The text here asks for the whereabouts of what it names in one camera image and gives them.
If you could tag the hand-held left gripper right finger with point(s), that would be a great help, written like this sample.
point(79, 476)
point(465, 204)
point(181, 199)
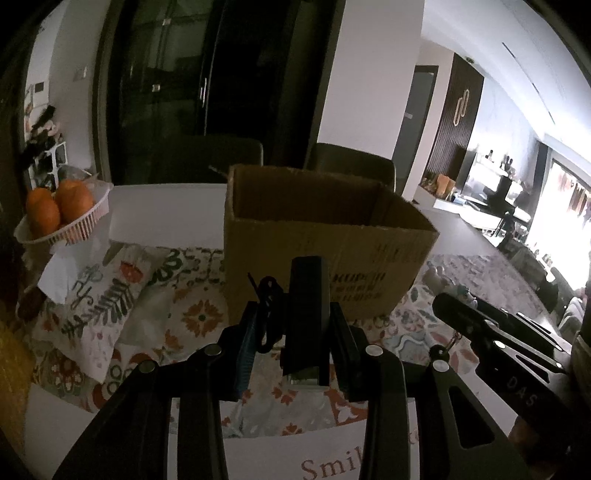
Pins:
point(342, 353)

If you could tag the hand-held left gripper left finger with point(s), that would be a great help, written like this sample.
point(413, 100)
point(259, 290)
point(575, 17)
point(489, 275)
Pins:
point(247, 350)

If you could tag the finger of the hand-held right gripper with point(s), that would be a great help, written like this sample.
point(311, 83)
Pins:
point(461, 316)
point(526, 339)

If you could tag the black rectangular device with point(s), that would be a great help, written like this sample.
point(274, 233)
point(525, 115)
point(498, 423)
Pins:
point(307, 323)

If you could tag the brown cardboard box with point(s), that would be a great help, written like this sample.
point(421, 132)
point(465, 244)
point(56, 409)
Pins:
point(323, 240)

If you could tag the small white figurine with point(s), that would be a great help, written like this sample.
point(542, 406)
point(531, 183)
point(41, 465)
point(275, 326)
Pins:
point(443, 281)

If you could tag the dark sofa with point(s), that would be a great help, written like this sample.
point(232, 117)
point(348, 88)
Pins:
point(558, 286)

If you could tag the floral patterned tablecloth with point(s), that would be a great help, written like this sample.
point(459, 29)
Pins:
point(152, 314)

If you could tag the white television cabinet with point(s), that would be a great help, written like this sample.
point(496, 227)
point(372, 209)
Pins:
point(457, 205)

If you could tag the white printed paper sheet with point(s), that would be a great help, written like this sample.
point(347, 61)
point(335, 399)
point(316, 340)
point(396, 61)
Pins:
point(295, 457)

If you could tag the dark dining chair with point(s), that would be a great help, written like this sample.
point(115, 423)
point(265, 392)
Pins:
point(353, 164)
point(207, 159)

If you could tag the white plastic bag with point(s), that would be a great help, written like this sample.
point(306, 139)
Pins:
point(74, 263)

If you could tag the dark frosted glass door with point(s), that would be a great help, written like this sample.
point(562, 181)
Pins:
point(418, 124)

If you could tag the white plastic fruit basket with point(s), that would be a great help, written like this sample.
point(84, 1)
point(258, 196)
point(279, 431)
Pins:
point(69, 226)

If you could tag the orange fruit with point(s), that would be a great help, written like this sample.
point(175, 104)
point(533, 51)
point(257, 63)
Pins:
point(74, 199)
point(42, 212)

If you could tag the yellow object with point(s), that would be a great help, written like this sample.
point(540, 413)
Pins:
point(11, 369)

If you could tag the dark glass sliding doors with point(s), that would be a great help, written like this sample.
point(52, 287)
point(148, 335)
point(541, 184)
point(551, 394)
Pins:
point(207, 83)

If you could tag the white shoe rack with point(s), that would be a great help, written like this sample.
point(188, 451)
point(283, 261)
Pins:
point(46, 154)

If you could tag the dark wall panel gold ornament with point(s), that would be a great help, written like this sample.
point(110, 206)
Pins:
point(455, 120)

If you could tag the white light switch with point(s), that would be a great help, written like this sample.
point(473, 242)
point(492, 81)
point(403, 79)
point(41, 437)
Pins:
point(81, 74)

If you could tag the white wall intercom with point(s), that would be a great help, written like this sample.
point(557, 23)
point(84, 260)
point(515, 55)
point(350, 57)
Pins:
point(34, 90)

